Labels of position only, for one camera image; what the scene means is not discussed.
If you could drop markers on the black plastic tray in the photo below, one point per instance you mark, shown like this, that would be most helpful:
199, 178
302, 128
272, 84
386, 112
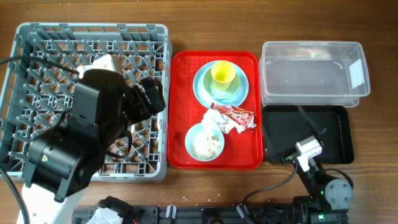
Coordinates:
286, 127

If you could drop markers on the white tissue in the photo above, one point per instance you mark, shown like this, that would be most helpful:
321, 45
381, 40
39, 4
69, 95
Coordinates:
213, 119

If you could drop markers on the light green bowl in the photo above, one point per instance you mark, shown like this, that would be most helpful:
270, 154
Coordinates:
216, 93

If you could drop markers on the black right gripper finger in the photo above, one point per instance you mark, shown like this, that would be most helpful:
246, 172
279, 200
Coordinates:
274, 155
316, 129

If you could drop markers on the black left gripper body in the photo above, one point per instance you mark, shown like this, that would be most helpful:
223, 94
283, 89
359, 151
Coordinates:
135, 108

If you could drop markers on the red snack wrapper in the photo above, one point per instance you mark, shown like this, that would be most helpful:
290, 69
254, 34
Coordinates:
242, 117

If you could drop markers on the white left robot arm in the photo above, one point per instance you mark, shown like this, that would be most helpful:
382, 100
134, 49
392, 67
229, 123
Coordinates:
62, 159

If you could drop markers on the grey plastic dishwasher rack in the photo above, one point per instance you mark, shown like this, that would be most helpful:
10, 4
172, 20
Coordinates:
40, 80

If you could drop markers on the rice food waste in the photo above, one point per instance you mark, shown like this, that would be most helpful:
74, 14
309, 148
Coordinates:
205, 145

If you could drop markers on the red plastic tray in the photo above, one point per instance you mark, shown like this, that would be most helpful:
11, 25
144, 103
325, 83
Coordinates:
241, 150

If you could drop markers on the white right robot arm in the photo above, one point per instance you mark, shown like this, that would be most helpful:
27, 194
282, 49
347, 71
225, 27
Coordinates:
308, 137

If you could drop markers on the light blue small bowl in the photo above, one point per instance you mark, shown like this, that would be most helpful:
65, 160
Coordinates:
197, 129

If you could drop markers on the clear plastic bin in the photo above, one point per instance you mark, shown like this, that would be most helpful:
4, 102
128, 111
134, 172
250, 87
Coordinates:
313, 73

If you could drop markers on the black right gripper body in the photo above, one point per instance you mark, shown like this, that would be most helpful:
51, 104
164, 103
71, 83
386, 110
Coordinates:
315, 170

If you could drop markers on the yellow plastic cup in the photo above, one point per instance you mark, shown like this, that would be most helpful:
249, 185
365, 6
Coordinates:
223, 73

